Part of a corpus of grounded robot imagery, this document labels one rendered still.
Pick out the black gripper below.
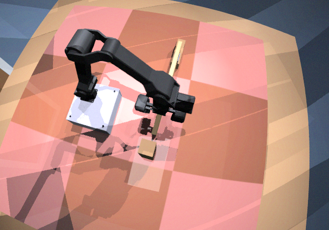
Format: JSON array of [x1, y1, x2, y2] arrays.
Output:
[[135, 94, 187, 123]]

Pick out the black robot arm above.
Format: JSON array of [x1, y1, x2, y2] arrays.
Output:
[[64, 28, 195, 114]]

